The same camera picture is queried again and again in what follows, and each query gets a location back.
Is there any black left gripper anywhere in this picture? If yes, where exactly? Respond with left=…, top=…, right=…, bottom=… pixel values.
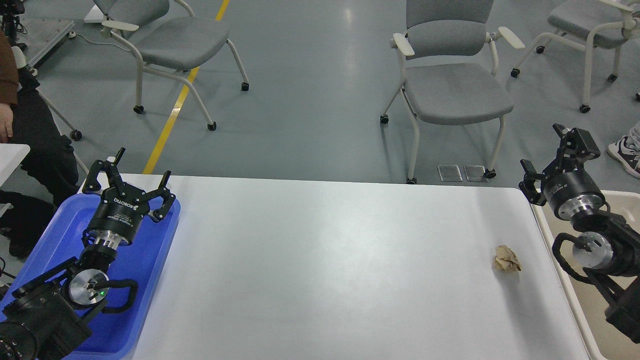
left=82, top=147, right=177, bottom=249

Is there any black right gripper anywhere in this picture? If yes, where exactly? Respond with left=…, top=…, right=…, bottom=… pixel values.
left=518, top=123, right=606, bottom=221

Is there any brown paper ball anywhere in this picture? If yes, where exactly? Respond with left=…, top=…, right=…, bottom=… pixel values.
left=492, top=244, right=522, bottom=272

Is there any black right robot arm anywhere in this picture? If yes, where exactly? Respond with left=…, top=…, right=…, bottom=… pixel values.
left=518, top=123, right=640, bottom=344

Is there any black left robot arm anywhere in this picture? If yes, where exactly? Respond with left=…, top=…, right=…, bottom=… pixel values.
left=1, top=148, right=176, bottom=360

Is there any white sneaker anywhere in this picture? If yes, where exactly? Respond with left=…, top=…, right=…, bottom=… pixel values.
left=606, top=121, right=640, bottom=179

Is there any metal floor plate right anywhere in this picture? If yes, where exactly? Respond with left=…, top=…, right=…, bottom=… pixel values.
left=462, top=165, right=489, bottom=183

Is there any metal floor plate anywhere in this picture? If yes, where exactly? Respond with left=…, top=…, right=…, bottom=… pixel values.
left=438, top=164, right=463, bottom=182
left=462, top=165, right=489, bottom=183

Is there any seated person in black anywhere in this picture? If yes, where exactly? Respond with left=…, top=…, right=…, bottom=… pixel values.
left=0, top=35, right=79, bottom=259

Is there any metal floor plate left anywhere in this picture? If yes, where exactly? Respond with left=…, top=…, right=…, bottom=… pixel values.
left=438, top=164, right=463, bottom=182

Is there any white side table corner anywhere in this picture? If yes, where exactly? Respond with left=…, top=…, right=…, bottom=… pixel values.
left=0, top=143, right=30, bottom=186

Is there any blue plastic tray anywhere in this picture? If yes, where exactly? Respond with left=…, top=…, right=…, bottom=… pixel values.
left=1, top=194, right=181, bottom=360

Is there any grey chair right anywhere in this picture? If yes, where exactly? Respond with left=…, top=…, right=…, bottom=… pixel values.
left=510, top=0, right=639, bottom=114

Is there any grey chair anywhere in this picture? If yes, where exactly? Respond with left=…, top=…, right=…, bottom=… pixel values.
left=510, top=0, right=639, bottom=114
left=390, top=0, right=525, bottom=185
left=94, top=0, right=250, bottom=132

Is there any grey chair centre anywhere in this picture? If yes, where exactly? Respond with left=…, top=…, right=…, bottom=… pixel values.
left=390, top=0, right=525, bottom=185

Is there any grey chair left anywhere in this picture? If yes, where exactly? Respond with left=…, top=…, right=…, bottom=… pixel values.
left=94, top=0, right=250, bottom=132

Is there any beige plastic bin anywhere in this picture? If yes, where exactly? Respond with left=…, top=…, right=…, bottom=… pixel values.
left=532, top=190, right=640, bottom=360

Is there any metal platform with cable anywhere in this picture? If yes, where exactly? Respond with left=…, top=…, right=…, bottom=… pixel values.
left=0, top=0, right=74, bottom=68

